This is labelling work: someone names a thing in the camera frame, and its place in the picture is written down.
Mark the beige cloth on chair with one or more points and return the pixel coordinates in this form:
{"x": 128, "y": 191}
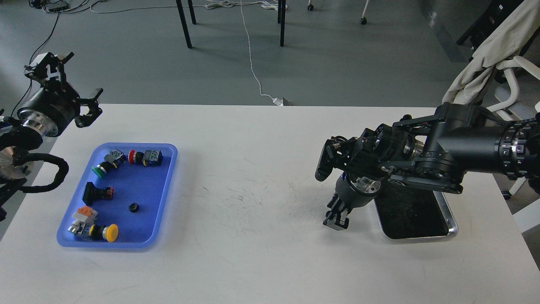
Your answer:
{"x": 507, "y": 40}

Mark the black table leg left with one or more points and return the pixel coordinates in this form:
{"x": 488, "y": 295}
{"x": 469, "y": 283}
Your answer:
{"x": 182, "y": 17}

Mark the black push button switch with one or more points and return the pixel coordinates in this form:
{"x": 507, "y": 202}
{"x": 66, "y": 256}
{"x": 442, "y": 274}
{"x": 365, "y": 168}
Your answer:
{"x": 91, "y": 193}

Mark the red push button switch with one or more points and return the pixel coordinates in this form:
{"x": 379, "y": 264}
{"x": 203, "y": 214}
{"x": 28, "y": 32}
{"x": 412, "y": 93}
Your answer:
{"x": 149, "y": 158}

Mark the silver metal tray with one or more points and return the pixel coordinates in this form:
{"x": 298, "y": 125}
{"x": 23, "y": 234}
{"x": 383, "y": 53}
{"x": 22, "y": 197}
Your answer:
{"x": 414, "y": 215}

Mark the green push button switch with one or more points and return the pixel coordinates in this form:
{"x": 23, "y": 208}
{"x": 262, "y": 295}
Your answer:
{"x": 113, "y": 160}

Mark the orange white contact block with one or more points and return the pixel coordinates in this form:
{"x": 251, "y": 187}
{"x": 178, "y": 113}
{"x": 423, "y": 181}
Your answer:
{"x": 85, "y": 214}

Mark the yellow push button switch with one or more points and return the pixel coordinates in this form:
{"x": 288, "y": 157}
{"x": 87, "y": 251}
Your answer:
{"x": 93, "y": 232}

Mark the black cylindrical gripper body, image right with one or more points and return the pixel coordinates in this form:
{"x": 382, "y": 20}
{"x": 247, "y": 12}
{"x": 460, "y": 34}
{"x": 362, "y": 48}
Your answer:
{"x": 354, "y": 192}

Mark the black table leg right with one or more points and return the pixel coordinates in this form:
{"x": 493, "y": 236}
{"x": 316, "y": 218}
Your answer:
{"x": 281, "y": 20}

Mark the black cylindrical gripper body, image left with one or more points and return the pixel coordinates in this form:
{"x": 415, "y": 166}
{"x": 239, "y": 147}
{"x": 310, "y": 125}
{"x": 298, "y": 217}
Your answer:
{"x": 55, "y": 106}

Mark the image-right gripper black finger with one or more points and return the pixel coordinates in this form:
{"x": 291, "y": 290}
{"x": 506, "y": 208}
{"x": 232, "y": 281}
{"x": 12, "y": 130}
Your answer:
{"x": 335, "y": 203}
{"x": 340, "y": 219}

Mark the black table leg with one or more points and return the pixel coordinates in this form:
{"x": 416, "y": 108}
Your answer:
{"x": 182, "y": 17}
{"x": 281, "y": 20}

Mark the blue plastic tray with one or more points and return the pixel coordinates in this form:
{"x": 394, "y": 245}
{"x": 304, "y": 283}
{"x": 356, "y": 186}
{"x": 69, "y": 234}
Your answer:
{"x": 132, "y": 183}

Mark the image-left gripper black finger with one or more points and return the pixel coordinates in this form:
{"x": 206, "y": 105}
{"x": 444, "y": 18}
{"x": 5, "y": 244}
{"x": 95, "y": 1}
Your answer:
{"x": 94, "y": 110}
{"x": 48, "y": 70}

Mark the black robot arm, image right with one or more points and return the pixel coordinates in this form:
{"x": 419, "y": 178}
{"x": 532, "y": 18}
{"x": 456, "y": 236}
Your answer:
{"x": 430, "y": 153}

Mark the small black gear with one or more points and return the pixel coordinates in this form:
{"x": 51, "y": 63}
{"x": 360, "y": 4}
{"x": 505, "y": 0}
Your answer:
{"x": 134, "y": 207}

